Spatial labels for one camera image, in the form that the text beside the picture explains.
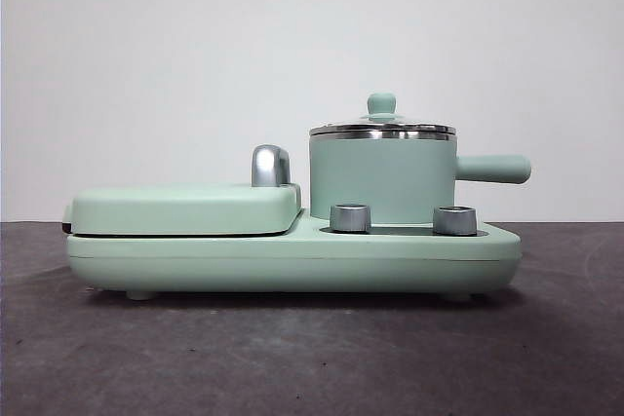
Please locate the glass lid with green knob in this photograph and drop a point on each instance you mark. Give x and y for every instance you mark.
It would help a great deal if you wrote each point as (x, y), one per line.
(381, 104)

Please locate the silver control knob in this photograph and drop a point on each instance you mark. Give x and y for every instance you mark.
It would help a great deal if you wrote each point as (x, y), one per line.
(454, 220)
(350, 217)

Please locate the mint green breakfast machine base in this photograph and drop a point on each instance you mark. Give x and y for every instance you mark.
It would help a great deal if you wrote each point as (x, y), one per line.
(341, 260)

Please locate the mint green griddle cover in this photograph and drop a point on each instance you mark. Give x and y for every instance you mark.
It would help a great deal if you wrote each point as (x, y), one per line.
(185, 209)

